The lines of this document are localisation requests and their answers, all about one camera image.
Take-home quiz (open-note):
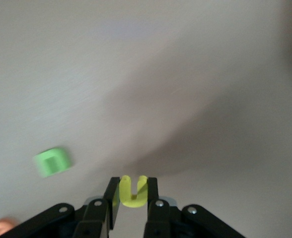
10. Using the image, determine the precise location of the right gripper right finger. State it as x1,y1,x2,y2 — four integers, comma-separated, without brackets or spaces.
143,177,247,238

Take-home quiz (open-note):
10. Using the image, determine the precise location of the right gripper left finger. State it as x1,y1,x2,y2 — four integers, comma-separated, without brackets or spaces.
1,176,121,238

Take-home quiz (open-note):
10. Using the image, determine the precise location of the yellow foam letter u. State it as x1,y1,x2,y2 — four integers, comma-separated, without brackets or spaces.
118,175,149,208

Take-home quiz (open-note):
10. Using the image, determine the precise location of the green foam letter n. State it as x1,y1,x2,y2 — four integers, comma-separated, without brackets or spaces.
32,147,73,178

